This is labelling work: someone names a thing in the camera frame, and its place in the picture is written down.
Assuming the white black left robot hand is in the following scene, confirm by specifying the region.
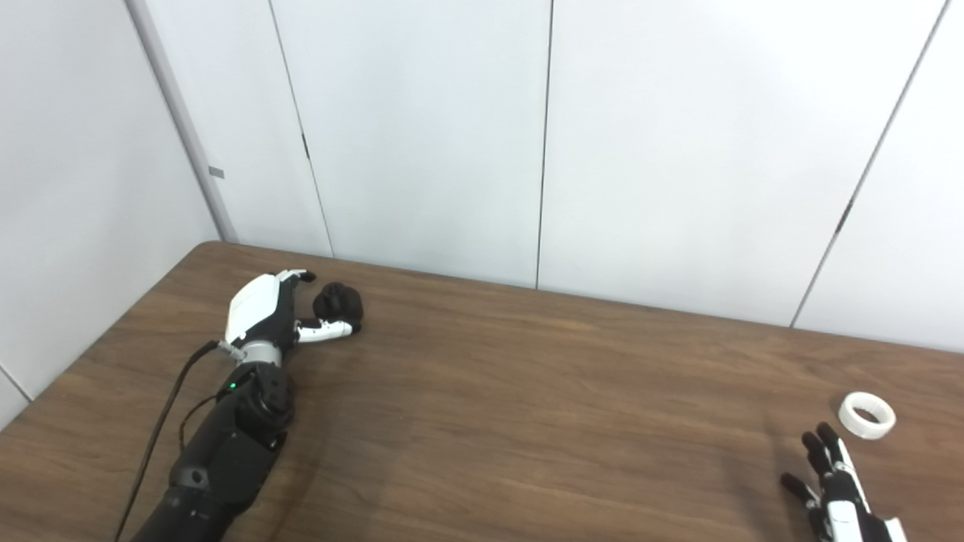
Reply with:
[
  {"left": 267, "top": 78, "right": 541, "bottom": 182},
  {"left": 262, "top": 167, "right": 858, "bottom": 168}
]
[{"left": 224, "top": 269, "right": 362, "bottom": 351}]

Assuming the round black plastic part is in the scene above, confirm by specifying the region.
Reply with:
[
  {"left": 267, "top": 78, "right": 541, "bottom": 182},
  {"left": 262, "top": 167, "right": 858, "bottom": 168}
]
[{"left": 313, "top": 282, "right": 365, "bottom": 326}]

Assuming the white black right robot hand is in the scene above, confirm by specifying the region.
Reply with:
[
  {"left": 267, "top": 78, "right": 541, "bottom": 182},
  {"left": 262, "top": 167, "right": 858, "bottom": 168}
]
[{"left": 780, "top": 422, "right": 908, "bottom": 542}]

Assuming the thin black left arm wire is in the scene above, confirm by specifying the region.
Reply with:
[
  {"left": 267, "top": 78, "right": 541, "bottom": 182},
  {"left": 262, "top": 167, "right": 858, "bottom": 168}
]
[{"left": 178, "top": 394, "right": 220, "bottom": 453}]

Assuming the white plastic ring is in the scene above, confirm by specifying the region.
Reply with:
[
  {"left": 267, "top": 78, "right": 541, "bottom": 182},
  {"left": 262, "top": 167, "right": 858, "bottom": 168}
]
[{"left": 839, "top": 392, "right": 897, "bottom": 440}]

